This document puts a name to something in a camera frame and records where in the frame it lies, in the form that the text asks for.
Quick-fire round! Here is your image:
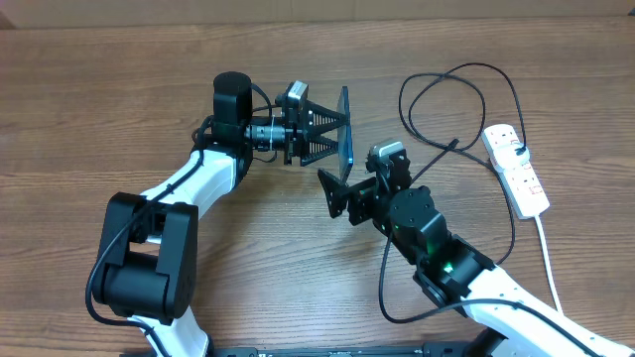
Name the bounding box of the Samsung Galaxy smartphone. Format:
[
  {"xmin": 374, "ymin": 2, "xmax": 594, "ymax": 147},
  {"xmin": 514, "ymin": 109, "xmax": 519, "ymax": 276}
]
[{"xmin": 337, "ymin": 86, "xmax": 353, "ymax": 182}]

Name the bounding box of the white power strip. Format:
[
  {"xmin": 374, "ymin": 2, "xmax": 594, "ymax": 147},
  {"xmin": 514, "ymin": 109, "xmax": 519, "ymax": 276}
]
[{"xmin": 481, "ymin": 124, "xmax": 550, "ymax": 219}]

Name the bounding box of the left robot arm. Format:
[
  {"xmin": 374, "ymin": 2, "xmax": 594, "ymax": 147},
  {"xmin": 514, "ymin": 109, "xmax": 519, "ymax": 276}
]
[{"xmin": 84, "ymin": 71, "xmax": 353, "ymax": 356}]

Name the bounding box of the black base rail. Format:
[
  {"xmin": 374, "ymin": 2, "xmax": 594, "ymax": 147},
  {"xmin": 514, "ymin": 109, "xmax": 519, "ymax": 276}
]
[{"xmin": 213, "ymin": 341, "xmax": 469, "ymax": 357}]

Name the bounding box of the black USB charging cable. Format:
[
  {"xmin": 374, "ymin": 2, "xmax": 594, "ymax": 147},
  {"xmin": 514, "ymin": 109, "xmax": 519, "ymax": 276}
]
[{"xmin": 397, "ymin": 62, "xmax": 529, "ymax": 267}]

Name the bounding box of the white charger plug adapter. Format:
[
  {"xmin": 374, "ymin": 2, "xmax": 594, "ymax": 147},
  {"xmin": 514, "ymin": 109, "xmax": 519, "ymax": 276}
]
[{"xmin": 490, "ymin": 142, "xmax": 531, "ymax": 173}]

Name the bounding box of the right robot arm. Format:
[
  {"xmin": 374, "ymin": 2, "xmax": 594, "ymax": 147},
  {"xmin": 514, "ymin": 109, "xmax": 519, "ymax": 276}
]
[{"xmin": 317, "ymin": 152, "xmax": 634, "ymax": 356}]

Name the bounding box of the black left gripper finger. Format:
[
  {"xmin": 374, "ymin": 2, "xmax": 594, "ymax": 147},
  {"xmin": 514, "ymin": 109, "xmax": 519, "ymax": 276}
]
[
  {"xmin": 308, "ymin": 101, "xmax": 347, "ymax": 133},
  {"xmin": 300, "ymin": 136, "xmax": 338, "ymax": 167}
]

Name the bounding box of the white power strip cord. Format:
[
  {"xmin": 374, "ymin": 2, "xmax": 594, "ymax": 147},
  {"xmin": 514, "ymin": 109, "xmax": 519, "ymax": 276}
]
[{"xmin": 533, "ymin": 214, "xmax": 565, "ymax": 314}]

